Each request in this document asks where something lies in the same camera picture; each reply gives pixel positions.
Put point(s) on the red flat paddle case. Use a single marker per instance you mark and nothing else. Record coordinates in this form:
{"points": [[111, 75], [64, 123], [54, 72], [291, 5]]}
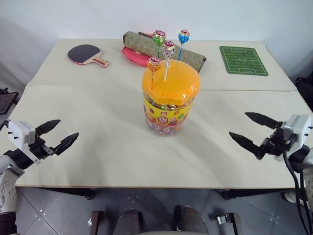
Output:
{"points": [[133, 56]]}

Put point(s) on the orange wrapped lollipop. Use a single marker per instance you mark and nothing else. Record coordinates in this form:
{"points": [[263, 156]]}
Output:
{"points": [[153, 64]]}

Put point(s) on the orange perforated jar lid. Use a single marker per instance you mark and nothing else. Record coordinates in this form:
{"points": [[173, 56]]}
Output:
{"points": [[171, 80]]}

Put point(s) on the clear plastic candy jar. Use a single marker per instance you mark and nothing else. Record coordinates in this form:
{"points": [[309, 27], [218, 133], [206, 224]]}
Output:
{"points": [[166, 117]]}

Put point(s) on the red black flat item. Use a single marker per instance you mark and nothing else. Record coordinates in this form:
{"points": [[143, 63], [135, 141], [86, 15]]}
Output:
{"points": [[145, 34]]}

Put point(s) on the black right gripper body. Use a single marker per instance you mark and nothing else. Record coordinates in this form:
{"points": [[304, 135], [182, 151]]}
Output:
{"points": [[276, 144]]}

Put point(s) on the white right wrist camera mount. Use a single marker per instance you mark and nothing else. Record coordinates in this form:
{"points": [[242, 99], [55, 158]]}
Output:
{"points": [[298, 127]]}

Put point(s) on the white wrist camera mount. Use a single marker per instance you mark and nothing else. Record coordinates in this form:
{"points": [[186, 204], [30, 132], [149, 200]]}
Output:
{"points": [[298, 127], [19, 132]]}

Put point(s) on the blue wrapped lollipop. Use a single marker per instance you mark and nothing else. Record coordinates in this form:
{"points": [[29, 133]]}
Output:
{"points": [[184, 36]]}

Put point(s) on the small metal bracket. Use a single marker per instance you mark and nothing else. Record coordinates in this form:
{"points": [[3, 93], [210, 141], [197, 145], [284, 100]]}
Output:
{"points": [[221, 219]]}

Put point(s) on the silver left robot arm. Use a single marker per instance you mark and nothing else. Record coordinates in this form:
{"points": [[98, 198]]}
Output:
{"points": [[9, 166]]}

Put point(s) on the dark rounded shape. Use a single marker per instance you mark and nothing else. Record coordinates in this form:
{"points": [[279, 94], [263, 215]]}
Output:
{"points": [[129, 221], [190, 220]]}

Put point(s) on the pink white wrapped lollipop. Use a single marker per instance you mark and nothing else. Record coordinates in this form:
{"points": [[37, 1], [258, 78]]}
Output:
{"points": [[168, 48]]}

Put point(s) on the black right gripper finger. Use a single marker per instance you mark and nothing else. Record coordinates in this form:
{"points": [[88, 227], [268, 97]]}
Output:
{"points": [[261, 119], [247, 143]]}

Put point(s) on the black object beside table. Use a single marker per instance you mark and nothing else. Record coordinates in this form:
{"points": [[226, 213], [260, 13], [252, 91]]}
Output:
{"points": [[6, 101]]}

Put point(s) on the black table frame bar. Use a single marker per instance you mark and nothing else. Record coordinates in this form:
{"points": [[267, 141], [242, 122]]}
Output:
{"points": [[256, 194]]}

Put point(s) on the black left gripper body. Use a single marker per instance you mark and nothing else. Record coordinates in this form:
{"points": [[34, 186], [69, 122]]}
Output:
{"points": [[40, 148]]}

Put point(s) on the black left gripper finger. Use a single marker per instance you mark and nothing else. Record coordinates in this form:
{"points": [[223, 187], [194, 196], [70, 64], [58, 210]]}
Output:
{"points": [[49, 125], [66, 143]]}

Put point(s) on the brown wooden frame post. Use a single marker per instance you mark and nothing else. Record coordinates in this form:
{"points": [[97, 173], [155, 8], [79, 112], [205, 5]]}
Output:
{"points": [[236, 224], [97, 222]]}

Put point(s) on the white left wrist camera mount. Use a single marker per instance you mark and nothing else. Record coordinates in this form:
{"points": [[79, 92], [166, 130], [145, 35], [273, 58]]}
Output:
{"points": [[19, 132]]}

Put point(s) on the black bag beside table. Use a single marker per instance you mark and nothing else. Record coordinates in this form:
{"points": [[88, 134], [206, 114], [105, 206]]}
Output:
{"points": [[305, 93]]}

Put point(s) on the rolled green patterned mat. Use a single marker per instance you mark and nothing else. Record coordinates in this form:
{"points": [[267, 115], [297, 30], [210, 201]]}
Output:
{"points": [[144, 45]]}

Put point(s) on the green soccer field mat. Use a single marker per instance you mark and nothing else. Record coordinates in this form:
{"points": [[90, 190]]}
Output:
{"points": [[243, 60]]}

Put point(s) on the black table tennis paddle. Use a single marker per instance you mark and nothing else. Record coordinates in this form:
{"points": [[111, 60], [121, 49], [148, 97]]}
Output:
{"points": [[83, 53]]}

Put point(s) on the green wrapped lollipop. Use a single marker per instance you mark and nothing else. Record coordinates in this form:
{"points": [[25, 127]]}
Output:
{"points": [[159, 36]]}

